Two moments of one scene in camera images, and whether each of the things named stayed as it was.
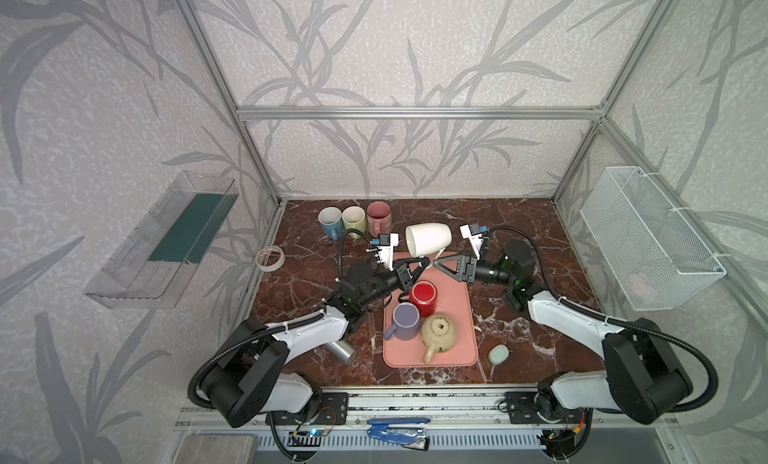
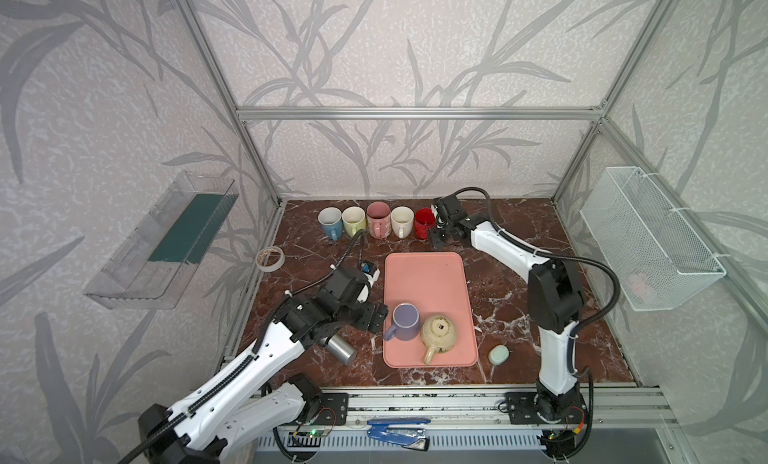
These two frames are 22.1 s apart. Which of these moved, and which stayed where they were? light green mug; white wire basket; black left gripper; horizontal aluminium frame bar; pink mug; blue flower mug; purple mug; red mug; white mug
Moved: black left gripper; red mug; white mug
Stayed: purple mug; white wire basket; light green mug; pink mug; horizontal aluminium frame bar; blue flower mug
